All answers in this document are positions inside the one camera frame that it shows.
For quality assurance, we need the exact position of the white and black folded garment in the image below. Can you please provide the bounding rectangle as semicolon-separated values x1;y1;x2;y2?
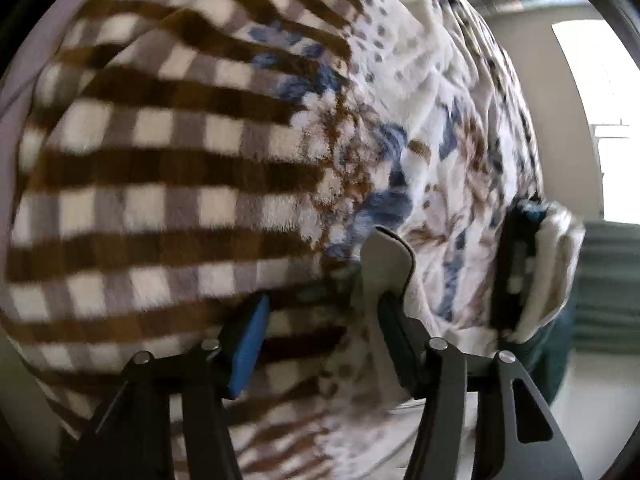
490;198;586;344

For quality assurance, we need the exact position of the beige small garment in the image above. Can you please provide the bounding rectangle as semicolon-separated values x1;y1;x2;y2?
344;278;482;480

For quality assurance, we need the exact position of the window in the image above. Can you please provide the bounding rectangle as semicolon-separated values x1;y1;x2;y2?
552;20;639;224

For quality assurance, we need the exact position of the dark teal garment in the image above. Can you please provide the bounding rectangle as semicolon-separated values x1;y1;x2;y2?
511;202;585;403

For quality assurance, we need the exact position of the floral fleece blanket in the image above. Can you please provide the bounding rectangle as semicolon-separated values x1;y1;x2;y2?
1;0;544;479

